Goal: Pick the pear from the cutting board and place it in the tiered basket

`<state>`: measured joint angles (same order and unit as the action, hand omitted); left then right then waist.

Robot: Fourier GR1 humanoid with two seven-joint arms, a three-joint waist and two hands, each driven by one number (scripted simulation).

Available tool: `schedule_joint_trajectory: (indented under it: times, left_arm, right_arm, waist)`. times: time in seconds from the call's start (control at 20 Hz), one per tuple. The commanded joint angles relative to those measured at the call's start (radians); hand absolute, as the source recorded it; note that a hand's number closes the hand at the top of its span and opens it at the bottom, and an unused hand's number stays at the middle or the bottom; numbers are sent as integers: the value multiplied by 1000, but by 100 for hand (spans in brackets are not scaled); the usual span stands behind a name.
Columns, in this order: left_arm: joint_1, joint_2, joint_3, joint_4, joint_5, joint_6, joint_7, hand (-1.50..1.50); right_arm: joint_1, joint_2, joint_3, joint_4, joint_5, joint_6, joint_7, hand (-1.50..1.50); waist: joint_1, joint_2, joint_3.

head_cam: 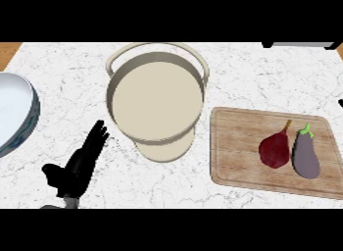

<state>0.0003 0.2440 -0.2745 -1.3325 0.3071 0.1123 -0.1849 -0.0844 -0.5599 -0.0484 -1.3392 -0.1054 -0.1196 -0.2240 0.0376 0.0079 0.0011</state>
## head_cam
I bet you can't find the wooden cutting board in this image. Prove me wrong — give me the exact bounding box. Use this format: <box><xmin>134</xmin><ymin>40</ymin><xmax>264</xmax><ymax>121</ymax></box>
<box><xmin>210</xmin><ymin>106</ymin><xmax>343</xmax><ymax>201</ymax></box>

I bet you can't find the purple eggplant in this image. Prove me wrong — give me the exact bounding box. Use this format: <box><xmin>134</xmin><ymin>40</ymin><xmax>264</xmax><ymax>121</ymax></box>
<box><xmin>291</xmin><ymin>123</ymin><xmax>322</xmax><ymax>180</ymax></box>

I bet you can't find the beige tiered basket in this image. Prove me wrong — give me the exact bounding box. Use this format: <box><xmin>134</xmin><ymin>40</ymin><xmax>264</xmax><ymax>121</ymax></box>
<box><xmin>103</xmin><ymin>42</ymin><xmax>211</xmax><ymax>164</ymax></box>

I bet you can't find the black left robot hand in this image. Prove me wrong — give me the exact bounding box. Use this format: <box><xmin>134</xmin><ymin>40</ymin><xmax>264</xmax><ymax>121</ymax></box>
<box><xmin>40</xmin><ymin>119</ymin><xmax>111</xmax><ymax>200</ymax></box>

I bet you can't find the white and blue bowl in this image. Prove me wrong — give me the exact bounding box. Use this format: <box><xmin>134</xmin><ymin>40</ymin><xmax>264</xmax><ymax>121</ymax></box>
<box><xmin>0</xmin><ymin>72</ymin><xmax>41</xmax><ymax>164</ymax></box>

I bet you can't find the grey and black appliance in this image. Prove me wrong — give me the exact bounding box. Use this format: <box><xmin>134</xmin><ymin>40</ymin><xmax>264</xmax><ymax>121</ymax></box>
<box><xmin>260</xmin><ymin>42</ymin><xmax>343</xmax><ymax>51</ymax></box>

